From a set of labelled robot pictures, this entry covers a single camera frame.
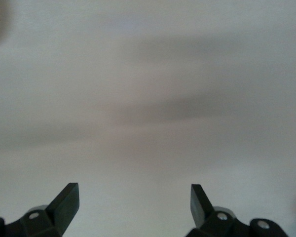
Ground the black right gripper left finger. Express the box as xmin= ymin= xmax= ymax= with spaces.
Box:
xmin=0 ymin=182 xmax=80 ymax=237

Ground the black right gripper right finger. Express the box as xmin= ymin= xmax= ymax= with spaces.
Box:
xmin=186 ymin=184 xmax=291 ymax=237

